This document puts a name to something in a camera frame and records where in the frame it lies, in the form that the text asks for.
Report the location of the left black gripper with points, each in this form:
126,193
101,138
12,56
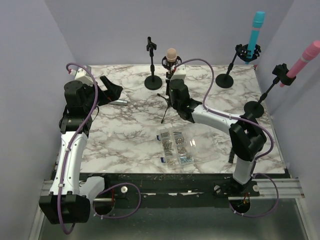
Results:
112,93

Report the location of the silver mesh microphone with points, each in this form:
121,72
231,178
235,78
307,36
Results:
120,102

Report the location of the black round-base mic stand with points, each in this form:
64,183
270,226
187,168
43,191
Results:
152,82

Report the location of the black tripod mic stand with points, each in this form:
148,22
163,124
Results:
167,64

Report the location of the beige microphone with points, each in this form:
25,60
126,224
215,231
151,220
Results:
171,55

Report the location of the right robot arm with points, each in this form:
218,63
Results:
247,139

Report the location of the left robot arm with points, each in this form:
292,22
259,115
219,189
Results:
68,201

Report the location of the black clip round stand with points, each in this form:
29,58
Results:
255,107

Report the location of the blue microphone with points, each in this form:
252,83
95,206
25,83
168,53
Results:
257,23

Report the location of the pink microphone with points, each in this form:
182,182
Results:
309,54

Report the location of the clear plastic screw box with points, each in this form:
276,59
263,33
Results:
187,145

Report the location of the black T-shaped tool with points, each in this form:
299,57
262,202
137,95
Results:
231,156

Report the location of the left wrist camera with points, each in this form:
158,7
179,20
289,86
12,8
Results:
82,76

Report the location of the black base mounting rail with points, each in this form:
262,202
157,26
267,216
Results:
178,190

